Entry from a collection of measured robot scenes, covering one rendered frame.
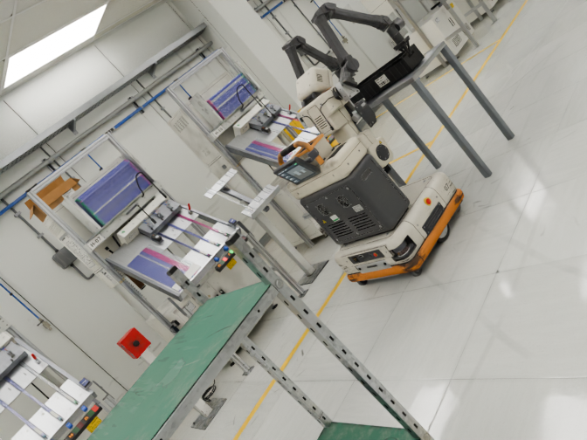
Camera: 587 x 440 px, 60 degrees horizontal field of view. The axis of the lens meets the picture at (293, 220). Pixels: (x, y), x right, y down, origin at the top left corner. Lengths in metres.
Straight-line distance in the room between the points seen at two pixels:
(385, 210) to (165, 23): 4.64
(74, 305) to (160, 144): 1.98
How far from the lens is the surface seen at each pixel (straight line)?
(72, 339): 5.27
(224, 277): 3.98
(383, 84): 3.49
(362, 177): 2.81
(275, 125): 4.71
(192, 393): 1.14
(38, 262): 5.32
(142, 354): 3.51
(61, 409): 3.34
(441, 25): 7.24
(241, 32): 6.57
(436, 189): 3.09
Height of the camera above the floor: 1.29
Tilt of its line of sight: 12 degrees down
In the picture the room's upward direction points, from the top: 42 degrees counter-clockwise
